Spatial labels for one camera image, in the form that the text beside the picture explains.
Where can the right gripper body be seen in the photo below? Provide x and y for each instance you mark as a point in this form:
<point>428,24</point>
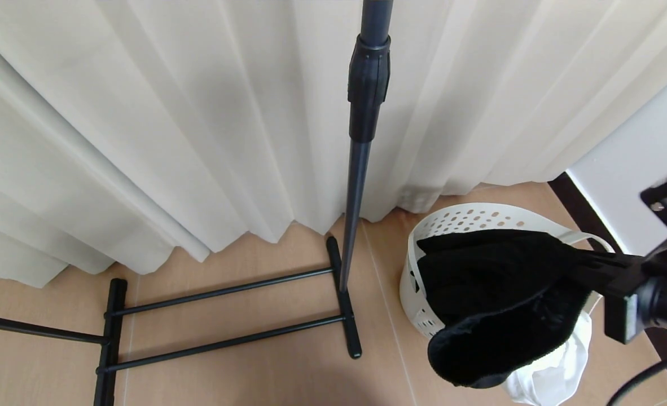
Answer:
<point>666,304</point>

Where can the black shorts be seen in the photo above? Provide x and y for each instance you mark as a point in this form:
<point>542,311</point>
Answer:
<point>491,293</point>

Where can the white laundry basket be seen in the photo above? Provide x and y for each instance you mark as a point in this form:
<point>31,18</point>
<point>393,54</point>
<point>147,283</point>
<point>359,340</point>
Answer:
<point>463,217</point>

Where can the black clothes rack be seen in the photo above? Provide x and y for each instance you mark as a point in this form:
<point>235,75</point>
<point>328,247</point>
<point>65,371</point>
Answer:
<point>367,84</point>

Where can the white garment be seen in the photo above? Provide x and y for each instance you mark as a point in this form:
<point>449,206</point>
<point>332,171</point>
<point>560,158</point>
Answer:
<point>553,372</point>

